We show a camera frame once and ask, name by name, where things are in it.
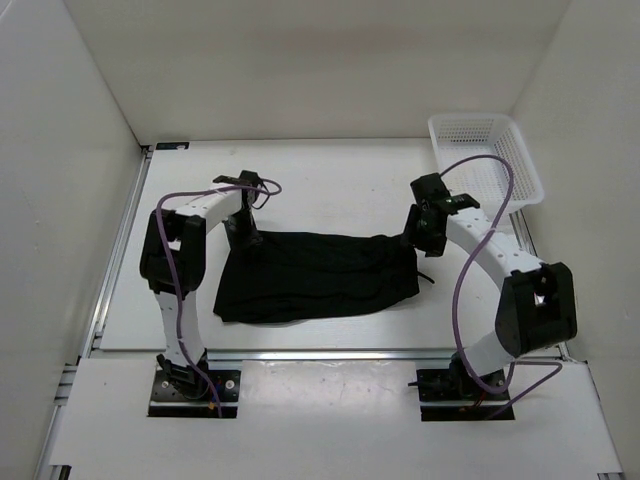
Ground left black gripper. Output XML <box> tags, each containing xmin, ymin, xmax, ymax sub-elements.
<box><xmin>221</xmin><ymin>211</ymin><xmax>261</xmax><ymax>261</ymax></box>

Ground black shorts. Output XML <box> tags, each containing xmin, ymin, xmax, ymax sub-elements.
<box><xmin>213</xmin><ymin>231</ymin><xmax>425</xmax><ymax>325</ymax></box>

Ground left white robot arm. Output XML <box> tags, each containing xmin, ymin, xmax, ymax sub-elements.
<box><xmin>139</xmin><ymin>170</ymin><xmax>281</xmax><ymax>407</ymax></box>

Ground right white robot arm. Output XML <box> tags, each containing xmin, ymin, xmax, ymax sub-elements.
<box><xmin>403</xmin><ymin>173</ymin><xmax>577</xmax><ymax>400</ymax></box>

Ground white perforated plastic basket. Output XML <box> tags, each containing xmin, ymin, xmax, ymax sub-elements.
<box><xmin>428</xmin><ymin>113</ymin><xmax>545</xmax><ymax>218</ymax></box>

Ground aluminium table frame rail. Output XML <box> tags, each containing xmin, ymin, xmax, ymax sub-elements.
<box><xmin>50</xmin><ymin>139</ymin><xmax>622</xmax><ymax>479</ymax></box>

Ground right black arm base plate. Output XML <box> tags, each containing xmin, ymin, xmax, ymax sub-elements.
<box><xmin>407</xmin><ymin>369</ymin><xmax>515</xmax><ymax>423</ymax></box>

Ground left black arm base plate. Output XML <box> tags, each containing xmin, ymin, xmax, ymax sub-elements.
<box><xmin>147</xmin><ymin>370</ymin><xmax>241</xmax><ymax>419</ymax></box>

